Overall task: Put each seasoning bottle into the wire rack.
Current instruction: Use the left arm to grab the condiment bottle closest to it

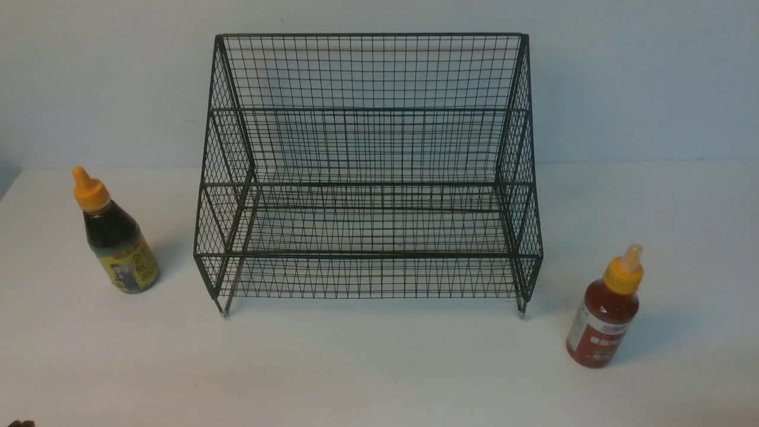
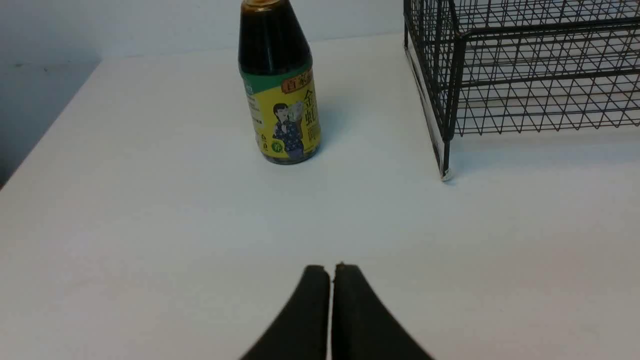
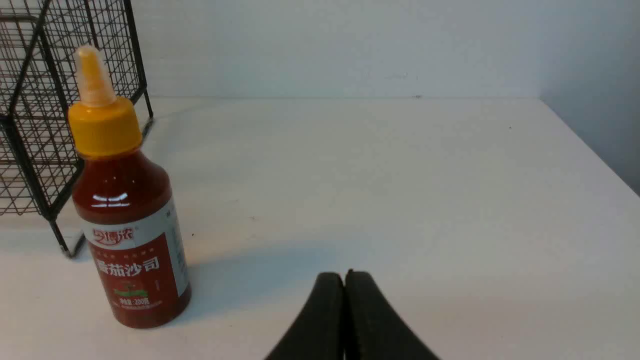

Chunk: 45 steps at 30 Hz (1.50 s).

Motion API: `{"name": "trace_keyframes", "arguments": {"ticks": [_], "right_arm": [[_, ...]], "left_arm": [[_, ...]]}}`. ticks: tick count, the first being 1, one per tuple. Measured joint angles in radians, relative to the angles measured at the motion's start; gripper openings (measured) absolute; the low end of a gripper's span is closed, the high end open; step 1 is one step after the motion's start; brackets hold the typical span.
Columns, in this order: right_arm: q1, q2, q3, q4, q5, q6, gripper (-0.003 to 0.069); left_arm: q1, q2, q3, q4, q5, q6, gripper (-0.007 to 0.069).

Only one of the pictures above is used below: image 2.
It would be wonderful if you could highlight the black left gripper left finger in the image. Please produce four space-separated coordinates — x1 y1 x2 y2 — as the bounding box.
242 265 330 360

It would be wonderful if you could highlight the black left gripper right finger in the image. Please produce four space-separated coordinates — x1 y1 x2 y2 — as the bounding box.
331 263 432 360

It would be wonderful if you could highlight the black wire mesh shelf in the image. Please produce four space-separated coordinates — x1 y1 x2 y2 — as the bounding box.
402 0 640 182

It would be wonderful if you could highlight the dark soy sauce bottle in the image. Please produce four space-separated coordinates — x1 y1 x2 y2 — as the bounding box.
238 0 322 165

